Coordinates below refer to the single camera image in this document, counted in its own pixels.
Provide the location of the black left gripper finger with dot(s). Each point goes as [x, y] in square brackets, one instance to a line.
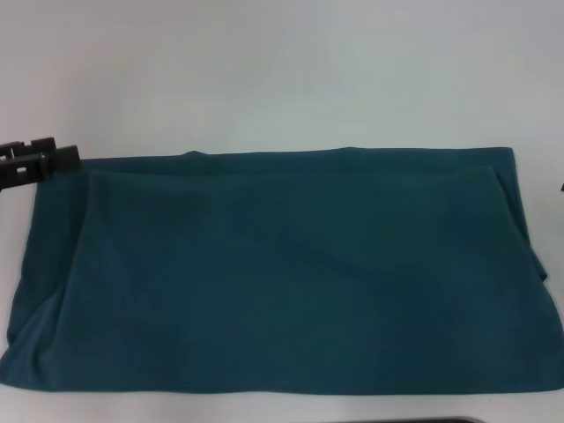
[28, 146]
[44, 165]

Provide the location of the teal T-shirt with FREE print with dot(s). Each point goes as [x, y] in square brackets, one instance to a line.
[282, 264]

